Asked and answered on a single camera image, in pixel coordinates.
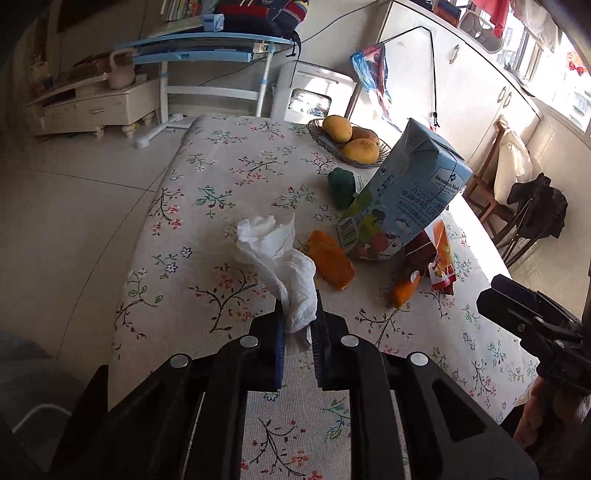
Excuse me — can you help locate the row of books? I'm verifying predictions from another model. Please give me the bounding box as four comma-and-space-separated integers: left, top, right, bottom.
159, 0, 220, 23

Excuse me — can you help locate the grey padded seat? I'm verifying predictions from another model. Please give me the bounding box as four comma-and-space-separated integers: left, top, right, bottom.
459, 9, 505, 52

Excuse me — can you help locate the woven fruit basket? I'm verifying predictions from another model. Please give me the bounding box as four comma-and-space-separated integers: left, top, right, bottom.
307, 117, 393, 168

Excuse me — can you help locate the red window decoration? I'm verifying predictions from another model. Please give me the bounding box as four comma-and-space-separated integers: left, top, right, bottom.
568, 51, 591, 77

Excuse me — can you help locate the red snack wrapper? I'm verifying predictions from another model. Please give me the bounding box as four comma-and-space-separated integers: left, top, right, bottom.
404, 219, 458, 294

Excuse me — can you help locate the pink kettlebell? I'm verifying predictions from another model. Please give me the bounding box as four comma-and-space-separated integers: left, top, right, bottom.
108, 48, 137, 89

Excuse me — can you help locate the black cord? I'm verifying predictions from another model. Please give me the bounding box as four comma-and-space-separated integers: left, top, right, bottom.
385, 25, 439, 125

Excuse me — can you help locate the black television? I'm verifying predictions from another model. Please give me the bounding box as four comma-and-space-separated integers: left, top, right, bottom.
55, 0, 109, 33

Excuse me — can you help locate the white floor appliance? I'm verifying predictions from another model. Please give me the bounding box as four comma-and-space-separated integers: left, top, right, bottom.
270, 60, 357, 124

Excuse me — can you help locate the black cloth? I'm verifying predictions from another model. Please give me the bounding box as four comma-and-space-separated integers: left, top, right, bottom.
506, 173, 568, 238

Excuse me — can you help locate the dark striped backpack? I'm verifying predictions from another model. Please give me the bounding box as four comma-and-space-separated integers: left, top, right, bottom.
217, 0, 309, 38

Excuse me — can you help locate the cream television stand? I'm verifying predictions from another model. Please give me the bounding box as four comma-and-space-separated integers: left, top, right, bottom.
25, 74, 162, 139

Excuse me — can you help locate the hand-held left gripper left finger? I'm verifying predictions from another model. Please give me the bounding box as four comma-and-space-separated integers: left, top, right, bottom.
48, 300, 284, 480

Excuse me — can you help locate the blue study desk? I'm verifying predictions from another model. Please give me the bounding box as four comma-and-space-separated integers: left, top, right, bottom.
108, 37, 301, 149

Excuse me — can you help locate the blue milk carton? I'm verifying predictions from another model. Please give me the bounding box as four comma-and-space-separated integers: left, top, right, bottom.
336, 117, 474, 261

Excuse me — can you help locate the window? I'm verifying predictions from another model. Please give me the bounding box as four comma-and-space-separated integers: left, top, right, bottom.
503, 0, 591, 134

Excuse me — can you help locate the white tissue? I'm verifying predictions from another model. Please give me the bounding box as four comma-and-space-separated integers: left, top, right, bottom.
235, 212, 319, 356

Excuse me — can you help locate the cream chair cushion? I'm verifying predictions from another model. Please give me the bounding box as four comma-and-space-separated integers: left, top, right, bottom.
493, 127, 534, 206

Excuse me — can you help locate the white cabinet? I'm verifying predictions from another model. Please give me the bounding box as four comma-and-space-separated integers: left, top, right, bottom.
346, 0, 541, 162

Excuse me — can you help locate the person's right forearm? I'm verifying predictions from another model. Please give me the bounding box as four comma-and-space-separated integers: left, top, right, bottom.
551, 388, 591, 425

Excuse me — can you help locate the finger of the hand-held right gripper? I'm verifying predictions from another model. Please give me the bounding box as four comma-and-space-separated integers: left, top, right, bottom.
490, 274, 561, 319
475, 287, 548, 342

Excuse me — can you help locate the wooden chair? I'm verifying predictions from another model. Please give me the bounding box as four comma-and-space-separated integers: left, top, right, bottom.
464, 117, 532, 232
501, 198, 561, 268

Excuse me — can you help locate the pale grey chair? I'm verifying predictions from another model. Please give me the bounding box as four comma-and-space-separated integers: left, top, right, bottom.
0, 330, 93, 462

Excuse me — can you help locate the red box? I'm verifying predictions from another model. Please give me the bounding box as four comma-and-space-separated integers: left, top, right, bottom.
436, 0, 462, 26

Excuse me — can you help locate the colourful hanging bag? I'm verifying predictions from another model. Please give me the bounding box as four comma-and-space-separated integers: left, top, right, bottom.
349, 42, 393, 130

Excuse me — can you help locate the orange peel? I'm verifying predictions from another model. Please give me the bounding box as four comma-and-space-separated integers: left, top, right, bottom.
307, 230, 356, 291
390, 272, 421, 309

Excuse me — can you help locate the red hanging garment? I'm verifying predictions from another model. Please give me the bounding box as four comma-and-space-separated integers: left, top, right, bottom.
471, 0, 513, 38

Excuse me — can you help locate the black desk cable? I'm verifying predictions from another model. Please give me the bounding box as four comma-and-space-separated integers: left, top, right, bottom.
198, 60, 259, 88

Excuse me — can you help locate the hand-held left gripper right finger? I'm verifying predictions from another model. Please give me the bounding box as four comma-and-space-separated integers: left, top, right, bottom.
310, 291, 539, 480

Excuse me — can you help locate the floral tablecloth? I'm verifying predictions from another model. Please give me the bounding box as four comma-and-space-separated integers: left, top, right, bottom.
111, 113, 541, 480

